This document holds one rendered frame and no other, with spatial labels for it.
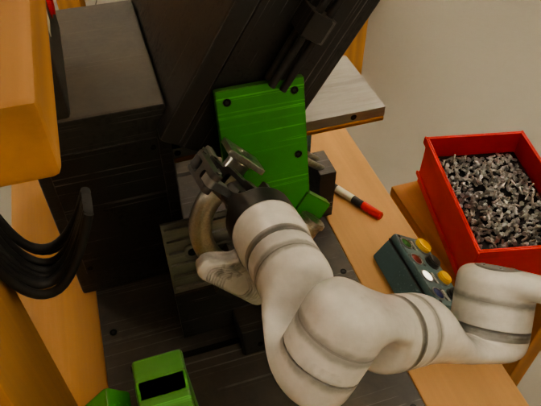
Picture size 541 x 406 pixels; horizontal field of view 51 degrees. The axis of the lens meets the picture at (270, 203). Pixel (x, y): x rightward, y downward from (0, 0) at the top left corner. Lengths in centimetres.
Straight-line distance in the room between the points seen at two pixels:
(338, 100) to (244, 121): 25
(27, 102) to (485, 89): 298
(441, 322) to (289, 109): 33
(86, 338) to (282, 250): 52
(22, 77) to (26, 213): 93
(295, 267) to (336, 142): 74
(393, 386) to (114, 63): 60
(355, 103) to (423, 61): 236
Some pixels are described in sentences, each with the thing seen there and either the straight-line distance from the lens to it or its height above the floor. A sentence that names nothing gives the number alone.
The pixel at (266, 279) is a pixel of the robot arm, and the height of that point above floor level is 127.
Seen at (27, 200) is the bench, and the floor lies 88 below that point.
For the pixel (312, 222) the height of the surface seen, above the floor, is 110.
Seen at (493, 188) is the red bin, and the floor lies 88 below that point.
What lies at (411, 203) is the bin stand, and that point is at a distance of 125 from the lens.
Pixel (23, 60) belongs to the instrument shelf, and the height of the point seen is 154.
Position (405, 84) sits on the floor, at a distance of 306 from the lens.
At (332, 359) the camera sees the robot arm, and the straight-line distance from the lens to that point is 43.
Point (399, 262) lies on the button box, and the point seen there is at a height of 94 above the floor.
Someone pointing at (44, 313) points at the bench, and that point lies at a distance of 101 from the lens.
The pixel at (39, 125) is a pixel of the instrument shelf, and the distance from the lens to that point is 24.
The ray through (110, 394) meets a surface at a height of 115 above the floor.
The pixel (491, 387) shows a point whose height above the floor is 90.
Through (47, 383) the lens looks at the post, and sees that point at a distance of 73.
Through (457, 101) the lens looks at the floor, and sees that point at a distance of 301.
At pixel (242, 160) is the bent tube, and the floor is 121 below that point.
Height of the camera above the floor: 167
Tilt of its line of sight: 46 degrees down
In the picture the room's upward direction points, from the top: straight up
